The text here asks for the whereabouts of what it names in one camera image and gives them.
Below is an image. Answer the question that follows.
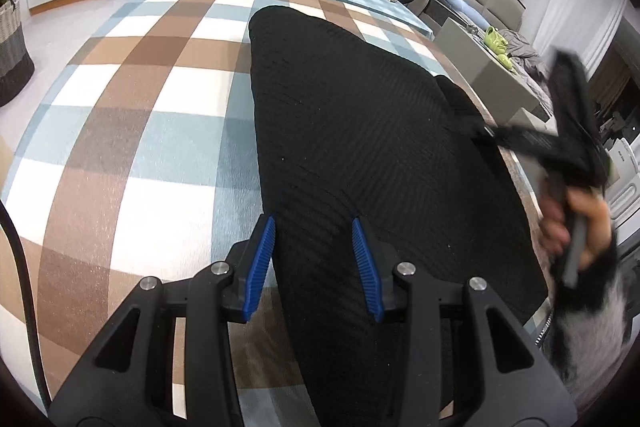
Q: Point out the black cable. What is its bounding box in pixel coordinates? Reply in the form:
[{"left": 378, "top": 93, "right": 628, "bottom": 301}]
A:
[{"left": 0, "top": 201, "right": 54, "bottom": 416}]

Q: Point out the plaid tablecloth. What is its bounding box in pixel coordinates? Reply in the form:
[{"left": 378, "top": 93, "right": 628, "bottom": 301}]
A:
[{"left": 0, "top": 0, "right": 557, "bottom": 427}]

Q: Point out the person's right hand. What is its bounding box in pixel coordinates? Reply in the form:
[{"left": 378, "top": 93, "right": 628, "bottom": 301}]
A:
[{"left": 540, "top": 187, "right": 617, "bottom": 269}]

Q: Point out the teal plaid small table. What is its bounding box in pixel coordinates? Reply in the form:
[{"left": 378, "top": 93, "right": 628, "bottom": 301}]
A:
[{"left": 292, "top": 0, "right": 436, "bottom": 40}]

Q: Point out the white curtain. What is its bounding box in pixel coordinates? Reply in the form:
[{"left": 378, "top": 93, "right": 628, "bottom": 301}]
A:
[{"left": 532, "top": 0, "right": 629, "bottom": 74}]

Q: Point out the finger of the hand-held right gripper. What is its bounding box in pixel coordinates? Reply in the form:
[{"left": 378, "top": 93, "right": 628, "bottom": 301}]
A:
[
  {"left": 467, "top": 122, "right": 567, "bottom": 164},
  {"left": 547, "top": 51, "right": 602, "bottom": 158}
]

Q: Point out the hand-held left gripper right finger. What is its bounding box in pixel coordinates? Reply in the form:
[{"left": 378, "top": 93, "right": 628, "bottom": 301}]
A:
[{"left": 351, "top": 217, "right": 576, "bottom": 427}]

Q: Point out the grey bed blanket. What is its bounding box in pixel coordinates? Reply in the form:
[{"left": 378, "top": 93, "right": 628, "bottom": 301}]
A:
[{"left": 500, "top": 29, "right": 557, "bottom": 118}]

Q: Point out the blue pillow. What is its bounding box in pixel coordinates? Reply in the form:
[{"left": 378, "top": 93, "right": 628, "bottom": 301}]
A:
[{"left": 432, "top": 0, "right": 486, "bottom": 28}]

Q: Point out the person's right forearm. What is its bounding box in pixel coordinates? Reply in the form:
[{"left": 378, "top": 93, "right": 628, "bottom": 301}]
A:
[{"left": 542, "top": 232, "right": 637, "bottom": 414}]

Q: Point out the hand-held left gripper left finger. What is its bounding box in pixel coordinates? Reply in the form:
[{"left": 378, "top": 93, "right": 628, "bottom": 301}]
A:
[{"left": 47, "top": 213, "right": 278, "bottom": 427}]

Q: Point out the green toy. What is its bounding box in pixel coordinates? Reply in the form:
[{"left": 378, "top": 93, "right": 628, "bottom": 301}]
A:
[{"left": 484, "top": 26, "right": 516, "bottom": 70}]

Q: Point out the black knit sweater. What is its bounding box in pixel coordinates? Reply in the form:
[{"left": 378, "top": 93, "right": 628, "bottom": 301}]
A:
[{"left": 248, "top": 5, "right": 551, "bottom": 427}]

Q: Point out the woven laundry basket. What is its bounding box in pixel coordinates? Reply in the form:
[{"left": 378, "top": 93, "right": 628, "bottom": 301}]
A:
[{"left": 0, "top": 0, "right": 36, "bottom": 108}]

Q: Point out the grey nightstand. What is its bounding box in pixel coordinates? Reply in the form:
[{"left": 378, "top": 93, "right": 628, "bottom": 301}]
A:
[{"left": 435, "top": 17, "right": 547, "bottom": 124}]

